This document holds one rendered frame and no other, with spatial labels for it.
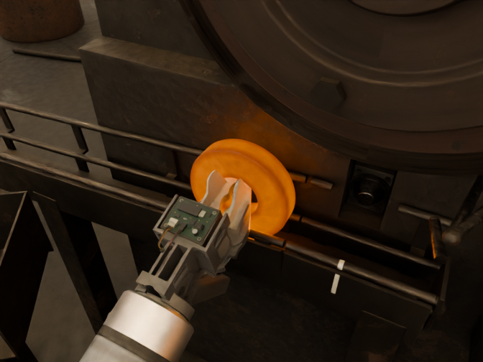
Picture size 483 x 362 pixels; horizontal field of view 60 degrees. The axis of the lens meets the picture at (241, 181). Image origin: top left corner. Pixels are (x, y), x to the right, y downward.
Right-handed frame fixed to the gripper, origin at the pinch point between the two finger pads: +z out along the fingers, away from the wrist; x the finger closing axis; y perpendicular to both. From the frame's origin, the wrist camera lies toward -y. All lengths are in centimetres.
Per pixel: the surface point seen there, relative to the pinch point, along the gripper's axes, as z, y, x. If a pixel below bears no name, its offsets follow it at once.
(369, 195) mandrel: 6.3, -3.2, -16.4
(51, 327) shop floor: -27, -72, 60
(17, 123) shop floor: 43, -92, 158
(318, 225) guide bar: 0.6, -6.3, -11.1
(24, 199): -14.6, -0.4, 28.8
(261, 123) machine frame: 7.1, 4.4, -0.2
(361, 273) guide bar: -5.0, -3.6, -18.9
